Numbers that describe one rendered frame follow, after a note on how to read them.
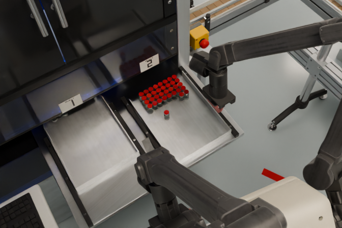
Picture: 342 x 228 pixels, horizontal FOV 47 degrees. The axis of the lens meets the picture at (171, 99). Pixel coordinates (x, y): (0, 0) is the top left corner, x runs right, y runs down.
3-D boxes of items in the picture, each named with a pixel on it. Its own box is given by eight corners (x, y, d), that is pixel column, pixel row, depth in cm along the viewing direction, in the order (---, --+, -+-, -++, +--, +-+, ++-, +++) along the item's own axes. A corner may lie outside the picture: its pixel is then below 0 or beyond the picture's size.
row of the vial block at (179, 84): (144, 107, 160) (143, 101, 156) (180, 87, 165) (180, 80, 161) (146, 111, 159) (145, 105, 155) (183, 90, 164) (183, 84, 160)
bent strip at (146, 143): (142, 147, 150) (141, 140, 145) (149, 144, 151) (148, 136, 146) (162, 176, 143) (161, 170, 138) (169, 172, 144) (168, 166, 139)
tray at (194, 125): (130, 103, 161) (129, 98, 159) (182, 75, 168) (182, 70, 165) (174, 168, 145) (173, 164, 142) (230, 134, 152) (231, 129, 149)
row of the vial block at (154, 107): (146, 111, 159) (145, 105, 155) (183, 90, 164) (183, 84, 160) (149, 115, 158) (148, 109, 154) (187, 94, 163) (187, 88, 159)
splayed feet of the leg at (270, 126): (264, 125, 254) (267, 114, 242) (321, 89, 268) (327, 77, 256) (272, 134, 250) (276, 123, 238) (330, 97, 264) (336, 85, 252)
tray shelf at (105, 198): (31, 132, 158) (30, 130, 156) (177, 56, 177) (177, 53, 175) (83, 234, 135) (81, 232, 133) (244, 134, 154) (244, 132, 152)
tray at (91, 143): (41, 123, 158) (38, 119, 155) (99, 93, 165) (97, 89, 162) (77, 192, 141) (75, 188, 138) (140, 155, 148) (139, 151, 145)
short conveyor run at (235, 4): (178, 55, 179) (177, 31, 166) (160, 34, 187) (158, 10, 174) (292, -4, 198) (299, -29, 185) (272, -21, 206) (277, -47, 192)
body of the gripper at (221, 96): (217, 82, 133) (217, 67, 127) (236, 101, 127) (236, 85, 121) (201, 91, 131) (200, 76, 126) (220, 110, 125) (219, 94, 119)
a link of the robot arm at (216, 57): (219, 54, 113) (237, 48, 118) (190, 38, 119) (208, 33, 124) (210, 89, 119) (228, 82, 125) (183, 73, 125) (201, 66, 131)
